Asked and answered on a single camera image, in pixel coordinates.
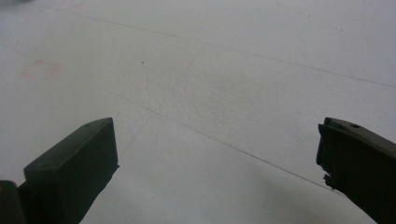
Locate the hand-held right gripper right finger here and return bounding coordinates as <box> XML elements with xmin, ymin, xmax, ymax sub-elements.
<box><xmin>316</xmin><ymin>117</ymin><xmax>396</xmax><ymax>224</ymax></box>

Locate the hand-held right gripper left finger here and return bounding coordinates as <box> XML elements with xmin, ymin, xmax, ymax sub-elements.
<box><xmin>23</xmin><ymin>117</ymin><xmax>120</xmax><ymax>224</ymax></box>

